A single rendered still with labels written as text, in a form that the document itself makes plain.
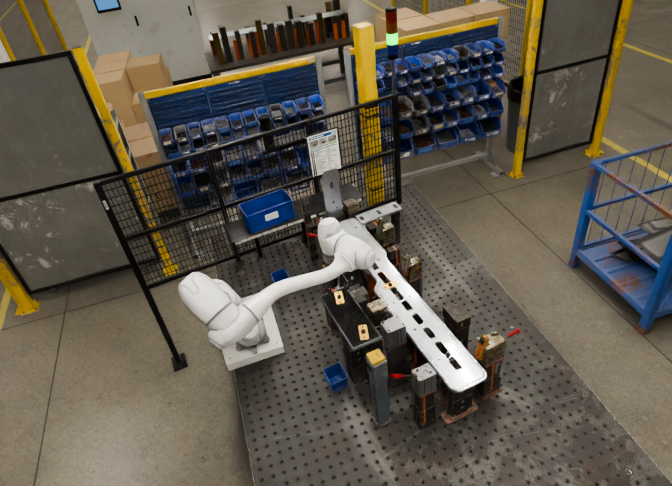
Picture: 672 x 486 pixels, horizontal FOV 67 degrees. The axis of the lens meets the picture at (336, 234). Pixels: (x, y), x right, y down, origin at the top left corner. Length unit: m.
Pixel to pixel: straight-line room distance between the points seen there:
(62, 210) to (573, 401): 3.74
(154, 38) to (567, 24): 6.06
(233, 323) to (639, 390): 2.64
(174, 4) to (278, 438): 7.24
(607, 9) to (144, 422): 4.94
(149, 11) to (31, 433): 6.36
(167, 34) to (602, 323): 7.25
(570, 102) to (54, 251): 4.81
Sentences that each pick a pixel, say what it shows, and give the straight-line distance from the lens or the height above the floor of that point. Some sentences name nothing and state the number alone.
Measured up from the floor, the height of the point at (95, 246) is 0.44.
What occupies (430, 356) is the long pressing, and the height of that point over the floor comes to 1.00.
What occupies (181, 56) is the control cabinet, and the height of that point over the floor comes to 0.46.
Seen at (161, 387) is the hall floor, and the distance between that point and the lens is 3.91.
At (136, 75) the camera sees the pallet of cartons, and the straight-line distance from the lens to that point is 6.80.
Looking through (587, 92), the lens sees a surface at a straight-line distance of 5.60.
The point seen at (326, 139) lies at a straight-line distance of 3.29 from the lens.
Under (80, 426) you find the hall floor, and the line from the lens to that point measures 3.99.
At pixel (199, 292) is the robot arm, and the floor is 1.58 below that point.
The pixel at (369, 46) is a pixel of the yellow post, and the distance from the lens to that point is 3.27.
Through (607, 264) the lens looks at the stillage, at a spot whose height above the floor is 0.16.
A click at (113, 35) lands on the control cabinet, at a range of 8.90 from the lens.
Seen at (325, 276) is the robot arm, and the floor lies 1.51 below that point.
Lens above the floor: 2.86
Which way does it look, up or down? 37 degrees down
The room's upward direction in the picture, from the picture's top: 8 degrees counter-clockwise
